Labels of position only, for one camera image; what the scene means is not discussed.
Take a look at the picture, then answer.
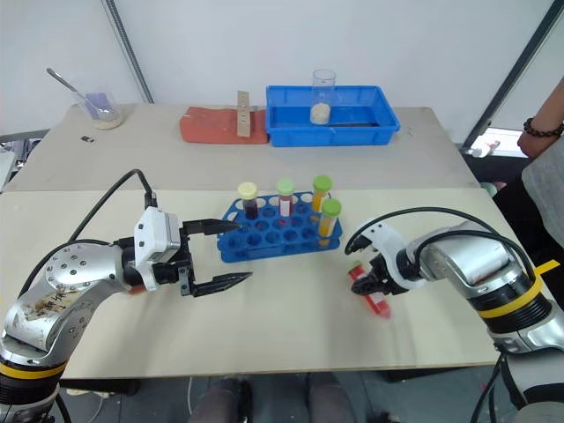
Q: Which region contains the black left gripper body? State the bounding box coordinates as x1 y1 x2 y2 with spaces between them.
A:
152 224 197 297

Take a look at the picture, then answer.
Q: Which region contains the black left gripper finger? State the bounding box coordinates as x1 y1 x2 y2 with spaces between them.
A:
182 219 244 237
191 271 254 299

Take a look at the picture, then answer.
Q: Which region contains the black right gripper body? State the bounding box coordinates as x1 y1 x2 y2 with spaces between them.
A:
374 254 407 297

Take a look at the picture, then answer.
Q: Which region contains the red test tube green cap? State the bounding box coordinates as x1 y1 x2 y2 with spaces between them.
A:
347 260 393 320

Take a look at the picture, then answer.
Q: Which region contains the orange test tube green cap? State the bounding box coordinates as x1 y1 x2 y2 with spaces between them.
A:
317 197 344 249
311 174 333 213

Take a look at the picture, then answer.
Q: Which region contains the blue test tube rack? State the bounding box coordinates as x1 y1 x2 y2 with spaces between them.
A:
218 190 345 264

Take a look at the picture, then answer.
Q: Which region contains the dark red tube yellow cap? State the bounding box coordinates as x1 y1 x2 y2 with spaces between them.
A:
236 182 262 221

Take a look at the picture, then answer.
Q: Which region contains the red labelled tube green cap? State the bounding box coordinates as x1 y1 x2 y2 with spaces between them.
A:
276 177 296 219

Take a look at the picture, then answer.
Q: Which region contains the red-orange mat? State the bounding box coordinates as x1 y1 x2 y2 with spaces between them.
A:
180 105 271 146

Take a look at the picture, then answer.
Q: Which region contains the black table foot bar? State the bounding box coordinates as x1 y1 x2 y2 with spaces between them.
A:
386 366 486 383

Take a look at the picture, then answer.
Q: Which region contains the wooden strip with holes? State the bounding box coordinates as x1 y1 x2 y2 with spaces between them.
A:
235 90 259 139

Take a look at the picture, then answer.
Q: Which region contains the dark rounded shape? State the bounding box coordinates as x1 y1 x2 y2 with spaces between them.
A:
188 374 256 423

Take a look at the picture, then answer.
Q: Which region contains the blue plastic bin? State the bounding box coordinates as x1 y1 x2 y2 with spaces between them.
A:
264 84 403 148

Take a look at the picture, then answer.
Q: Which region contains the pale green round object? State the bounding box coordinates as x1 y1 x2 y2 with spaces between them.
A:
481 180 508 198

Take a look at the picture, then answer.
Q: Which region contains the glass beaker with powder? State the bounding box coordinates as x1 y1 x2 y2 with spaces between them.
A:
78 90 124 130

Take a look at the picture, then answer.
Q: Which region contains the white object on floor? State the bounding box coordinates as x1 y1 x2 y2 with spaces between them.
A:
459 140 502 160

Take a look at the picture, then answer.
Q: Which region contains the clear beaker with white powder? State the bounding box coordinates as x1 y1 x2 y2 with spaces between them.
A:
309 69 338 126

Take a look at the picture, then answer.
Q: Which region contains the threaded metal pole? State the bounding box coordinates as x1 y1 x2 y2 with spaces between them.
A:
104 0 155 105

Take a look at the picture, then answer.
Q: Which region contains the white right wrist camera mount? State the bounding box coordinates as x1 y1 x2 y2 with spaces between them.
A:
345 219 425 293

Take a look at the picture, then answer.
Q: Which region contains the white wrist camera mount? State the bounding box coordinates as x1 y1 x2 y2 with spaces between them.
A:
133 206 184 293
345 219 425 293

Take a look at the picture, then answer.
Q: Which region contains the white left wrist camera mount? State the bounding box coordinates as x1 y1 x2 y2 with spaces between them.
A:
133 206 184 293

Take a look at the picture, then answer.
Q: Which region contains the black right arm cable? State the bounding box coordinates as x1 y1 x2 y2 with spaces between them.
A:
347 207 538 283

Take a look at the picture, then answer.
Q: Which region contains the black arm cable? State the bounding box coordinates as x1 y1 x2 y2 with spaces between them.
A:
347 207 538 283
19 169 159 301

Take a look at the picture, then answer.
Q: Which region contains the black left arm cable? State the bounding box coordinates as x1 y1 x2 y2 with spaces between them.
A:
19 169 159 301

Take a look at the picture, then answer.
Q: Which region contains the dark bead bracelet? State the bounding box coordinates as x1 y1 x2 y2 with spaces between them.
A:
523 115 564 139

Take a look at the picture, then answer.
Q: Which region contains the grey metal frame bar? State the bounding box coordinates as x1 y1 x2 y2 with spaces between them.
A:
461 0 564 147

